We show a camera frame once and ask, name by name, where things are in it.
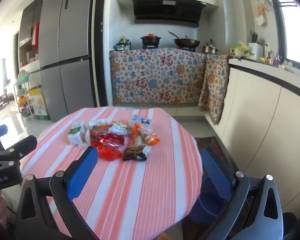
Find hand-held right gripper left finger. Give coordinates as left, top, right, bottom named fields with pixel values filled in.
left=16, top=145, right=99, bottom=240

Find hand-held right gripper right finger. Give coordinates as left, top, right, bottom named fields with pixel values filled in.
left=201, top=147, right=284, bottom=240

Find blue plastic bucket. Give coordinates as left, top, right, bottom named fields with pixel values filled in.
left=189, top=177, right=231, bottom=225

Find red crushed can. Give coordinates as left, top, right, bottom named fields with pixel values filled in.
left=97, top=133, right=125, bottom=148

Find beige long snack packet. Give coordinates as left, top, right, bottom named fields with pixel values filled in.
left=130, top=134, right=144, bottom=147

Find clear plastic floss box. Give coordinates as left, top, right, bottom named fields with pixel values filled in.
left=130, top=114, right=153, bottom=128

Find patterned floor mat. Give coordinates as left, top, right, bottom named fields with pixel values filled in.
left=182, top=136, right=255, bottom=240

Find red plastic wrapper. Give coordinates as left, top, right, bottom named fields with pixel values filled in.
left=91, top=140, right=122, bottom=161

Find white green milk carton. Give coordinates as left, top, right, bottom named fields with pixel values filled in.
left=67, top=121, right=92, bottom=147

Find yellow cardboard box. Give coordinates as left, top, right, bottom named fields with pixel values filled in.
left=27, top=87, right=50, bottom=120

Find orange crushed can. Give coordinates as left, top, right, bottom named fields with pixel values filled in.
left=90, top=125, right=110, bottom=137

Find white storage rack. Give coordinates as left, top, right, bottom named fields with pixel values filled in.
left=14, top=71, right=37, bottom=119

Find white floral wrapper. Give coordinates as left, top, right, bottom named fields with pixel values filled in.
left=88, top=119, right=108, bottom=128

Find dark snack packet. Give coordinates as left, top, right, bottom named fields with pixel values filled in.
left=122, top=145, right=152, bottom=162

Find silver snack packet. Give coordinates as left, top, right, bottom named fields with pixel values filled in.
left=109, top=121, right=130, bottom=135

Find pink striped tablecloth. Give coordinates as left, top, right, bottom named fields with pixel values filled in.
left=19, top=106, right=203, bottom=240

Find orange snack packet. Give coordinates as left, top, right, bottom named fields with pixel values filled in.
left=132, top=124, right=160, bottom=146

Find white lower cabinets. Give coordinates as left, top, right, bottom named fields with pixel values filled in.
left=205, top=57, right=300, bottom=220

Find small printed cloth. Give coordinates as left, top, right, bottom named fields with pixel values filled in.
left=198, top=54, right=231, bottom=126

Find open shelf unit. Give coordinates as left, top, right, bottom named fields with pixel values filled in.
left=17, top=0, right=44, bottom=74

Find silver refrigerator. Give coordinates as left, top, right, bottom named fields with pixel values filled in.
left=39, top=0, right=97, bottom=122

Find large printed cloth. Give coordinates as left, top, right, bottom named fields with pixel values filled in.
left=109, top=47, right=207, bottom=107

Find steel pot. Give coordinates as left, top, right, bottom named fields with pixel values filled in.
left=202, top=39, right=219, bottom=55

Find yellow green plastic bag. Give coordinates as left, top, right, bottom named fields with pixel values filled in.
left=230, top=41, right=253, bottom=57

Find white knife holder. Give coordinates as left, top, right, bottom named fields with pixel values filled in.
left=248, top=31, right=265, bottom=60

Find dark wok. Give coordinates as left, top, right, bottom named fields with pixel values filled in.
left=168, top=31, right=201, bottom=48

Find glass teapot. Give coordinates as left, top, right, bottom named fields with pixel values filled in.
left=115, top=34, right=132, bottom=51

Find gas stove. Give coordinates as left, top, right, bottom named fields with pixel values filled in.
left=142, top=44, right=196, bottom=52

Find black clay pot orange lid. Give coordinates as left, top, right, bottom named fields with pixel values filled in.
left=140, top=33, right=162, bottom=47

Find dark framed window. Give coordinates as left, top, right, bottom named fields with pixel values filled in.
left=265, top=0, right=300, bottom=73

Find black range hood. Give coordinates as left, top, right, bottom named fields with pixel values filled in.
left=131, top=0, right=207, bottom=28

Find hanging wall bag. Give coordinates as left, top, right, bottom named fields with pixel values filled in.
left=254, top=0, right=273, bottom=27

